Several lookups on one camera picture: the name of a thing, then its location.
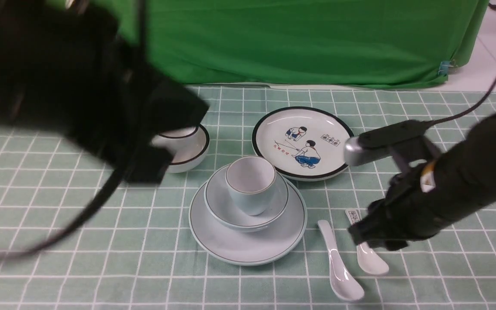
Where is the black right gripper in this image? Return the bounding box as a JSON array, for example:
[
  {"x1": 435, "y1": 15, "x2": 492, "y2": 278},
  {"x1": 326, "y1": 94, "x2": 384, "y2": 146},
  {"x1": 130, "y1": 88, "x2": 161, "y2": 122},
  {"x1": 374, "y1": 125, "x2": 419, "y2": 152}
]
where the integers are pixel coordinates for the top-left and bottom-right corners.
[{"x1": 348, "y1": 172, "x2": 446, "y2": 251}]

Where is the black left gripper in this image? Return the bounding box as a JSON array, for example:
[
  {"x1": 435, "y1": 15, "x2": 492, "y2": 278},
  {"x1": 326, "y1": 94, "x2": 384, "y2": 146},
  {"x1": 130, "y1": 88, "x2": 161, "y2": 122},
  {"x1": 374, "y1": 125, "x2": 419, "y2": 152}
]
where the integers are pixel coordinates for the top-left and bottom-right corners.
[{"x1": 0, "y1": 0, "x2": 209, "y2": 184}]

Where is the plain white ceramic spoon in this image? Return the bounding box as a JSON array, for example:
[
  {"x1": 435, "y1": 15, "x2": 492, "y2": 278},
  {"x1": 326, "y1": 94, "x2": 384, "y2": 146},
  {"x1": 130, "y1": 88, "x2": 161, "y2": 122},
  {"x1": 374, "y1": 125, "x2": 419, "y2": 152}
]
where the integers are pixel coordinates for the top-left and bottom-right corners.
[{"x1": 317, "y1": 220, "x2": 365, "y2": 302}]

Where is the pale blue cup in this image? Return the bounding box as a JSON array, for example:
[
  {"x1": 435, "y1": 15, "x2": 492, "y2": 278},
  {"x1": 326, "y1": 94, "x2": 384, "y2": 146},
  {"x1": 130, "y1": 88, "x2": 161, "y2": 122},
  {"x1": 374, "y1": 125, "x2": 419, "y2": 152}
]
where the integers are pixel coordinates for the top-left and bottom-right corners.
[{"x1": 226, "y1": 156, "x2": 277, "y2": 216}]

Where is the pale blue bowl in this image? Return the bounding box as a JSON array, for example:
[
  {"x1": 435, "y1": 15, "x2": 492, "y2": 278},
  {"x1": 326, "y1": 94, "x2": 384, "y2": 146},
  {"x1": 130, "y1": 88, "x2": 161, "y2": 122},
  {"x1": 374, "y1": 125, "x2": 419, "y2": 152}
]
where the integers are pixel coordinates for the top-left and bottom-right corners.
[{"x1": 203, "y1": 165, "x2": 289, "y2": 233}]

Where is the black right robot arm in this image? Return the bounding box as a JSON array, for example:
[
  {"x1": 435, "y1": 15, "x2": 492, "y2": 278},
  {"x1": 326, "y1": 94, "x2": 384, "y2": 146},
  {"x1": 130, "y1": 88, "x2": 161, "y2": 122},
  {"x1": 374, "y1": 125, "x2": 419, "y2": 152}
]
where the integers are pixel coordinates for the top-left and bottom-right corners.
[{"x1": 344, "y1": 113, "x2": 496, "y2": 251}]

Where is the white spoon with print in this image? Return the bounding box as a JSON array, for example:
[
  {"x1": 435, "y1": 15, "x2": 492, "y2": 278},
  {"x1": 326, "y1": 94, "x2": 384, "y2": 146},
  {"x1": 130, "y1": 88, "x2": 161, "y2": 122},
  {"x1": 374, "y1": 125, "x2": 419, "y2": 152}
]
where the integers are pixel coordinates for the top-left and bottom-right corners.
[{"x1": 346, "y1": 208, "x2": 389, "y2": 276}]

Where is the cartoon plate black rim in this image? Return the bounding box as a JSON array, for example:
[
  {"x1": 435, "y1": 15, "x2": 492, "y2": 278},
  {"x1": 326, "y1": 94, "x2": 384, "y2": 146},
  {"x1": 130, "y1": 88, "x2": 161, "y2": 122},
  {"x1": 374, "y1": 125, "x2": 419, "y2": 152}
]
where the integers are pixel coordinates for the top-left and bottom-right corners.
[{"x1": 251, "y1": 106, "x2": 354, "y2": 181}]

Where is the white cup black rim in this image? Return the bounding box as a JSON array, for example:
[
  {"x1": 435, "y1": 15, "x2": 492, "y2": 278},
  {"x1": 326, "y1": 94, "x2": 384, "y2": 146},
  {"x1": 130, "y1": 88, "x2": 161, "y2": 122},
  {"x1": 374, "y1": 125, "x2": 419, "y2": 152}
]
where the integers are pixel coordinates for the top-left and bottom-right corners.
[{"x1": 152, "y1": 126, "x2": 199, "y2": 151}]

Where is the blue clip on backdrop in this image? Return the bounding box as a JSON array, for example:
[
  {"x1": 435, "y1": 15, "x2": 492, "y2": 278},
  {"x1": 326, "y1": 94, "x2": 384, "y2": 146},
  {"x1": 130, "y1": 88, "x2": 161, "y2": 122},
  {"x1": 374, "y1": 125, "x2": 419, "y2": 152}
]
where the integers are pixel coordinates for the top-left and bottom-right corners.
[{"x1": 437, "y1": 61, "x2": 451, "y2": 77}]

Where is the white bowl black rim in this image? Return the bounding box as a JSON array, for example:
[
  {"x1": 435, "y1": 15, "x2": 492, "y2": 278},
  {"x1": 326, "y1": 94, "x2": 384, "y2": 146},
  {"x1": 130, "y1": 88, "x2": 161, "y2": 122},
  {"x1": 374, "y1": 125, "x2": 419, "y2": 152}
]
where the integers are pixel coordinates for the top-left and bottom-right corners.
[{"x1": 167, "y1": 125, "x2": 210, "y2": 173}]

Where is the green checkered tablecloth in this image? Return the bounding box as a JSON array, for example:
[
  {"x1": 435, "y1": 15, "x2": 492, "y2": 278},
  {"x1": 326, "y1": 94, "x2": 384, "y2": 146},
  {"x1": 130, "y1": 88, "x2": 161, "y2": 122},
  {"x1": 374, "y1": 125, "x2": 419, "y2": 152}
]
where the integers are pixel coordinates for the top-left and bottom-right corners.
[{"x1": 0, "y1": 87, "x2": 496, "y2": 310}]

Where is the green backdrop cloth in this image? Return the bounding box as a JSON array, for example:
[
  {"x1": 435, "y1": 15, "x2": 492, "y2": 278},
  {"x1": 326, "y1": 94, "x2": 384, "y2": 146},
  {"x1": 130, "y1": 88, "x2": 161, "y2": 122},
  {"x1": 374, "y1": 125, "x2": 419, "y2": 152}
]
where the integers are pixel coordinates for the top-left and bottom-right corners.
[{"x1": 145, "y1": 0, "x2": 488, "y2": 90}]

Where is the pale blue plate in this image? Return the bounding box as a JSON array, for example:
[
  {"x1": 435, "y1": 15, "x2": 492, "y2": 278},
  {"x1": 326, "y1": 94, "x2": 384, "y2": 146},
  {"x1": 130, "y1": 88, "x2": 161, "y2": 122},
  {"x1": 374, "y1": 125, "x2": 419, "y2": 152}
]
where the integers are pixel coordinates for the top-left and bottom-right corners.
[{"x1": 189, "y1": 180, "x2": 308, "y2": 266}]

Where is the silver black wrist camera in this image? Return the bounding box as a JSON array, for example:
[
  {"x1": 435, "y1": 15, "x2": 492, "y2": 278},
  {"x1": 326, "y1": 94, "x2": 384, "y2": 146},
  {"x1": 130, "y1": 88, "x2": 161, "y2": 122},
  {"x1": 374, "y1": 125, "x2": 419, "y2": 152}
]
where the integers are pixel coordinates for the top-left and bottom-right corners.
[{"x1": 343, "y1": 120, "x2": 442, "y2": 173}]

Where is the black camera cable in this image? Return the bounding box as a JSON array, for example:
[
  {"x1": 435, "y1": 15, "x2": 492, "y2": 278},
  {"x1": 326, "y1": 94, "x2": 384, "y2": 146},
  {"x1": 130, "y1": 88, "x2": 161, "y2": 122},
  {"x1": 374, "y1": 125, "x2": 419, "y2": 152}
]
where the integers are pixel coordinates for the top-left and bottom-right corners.
[{"x1": 425, "y1": 42, "x2": 496, "y2": 126}]

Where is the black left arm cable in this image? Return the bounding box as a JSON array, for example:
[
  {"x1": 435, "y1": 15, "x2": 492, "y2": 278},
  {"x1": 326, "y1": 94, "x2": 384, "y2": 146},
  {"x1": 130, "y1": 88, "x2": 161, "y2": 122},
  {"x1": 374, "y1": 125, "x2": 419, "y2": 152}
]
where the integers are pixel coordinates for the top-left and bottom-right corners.
[{"x1": 0, "y1": 164, "x2": 128, "y2": 260}]

